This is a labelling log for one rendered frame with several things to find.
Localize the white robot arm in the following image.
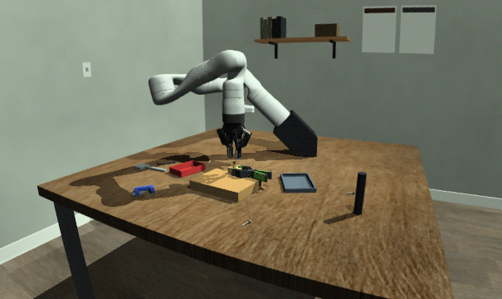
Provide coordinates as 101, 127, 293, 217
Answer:
149, 50, 290, 127

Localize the red open tray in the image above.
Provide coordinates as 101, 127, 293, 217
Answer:
169, 160, 205, 178

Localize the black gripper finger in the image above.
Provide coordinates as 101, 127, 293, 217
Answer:
217, 128, 233, 158
232, 129, 252, 159

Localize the black cylinder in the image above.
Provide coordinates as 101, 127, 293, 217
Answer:
353, 172, 367, 215

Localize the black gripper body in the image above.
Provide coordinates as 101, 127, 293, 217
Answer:
222, 113, 246, 138

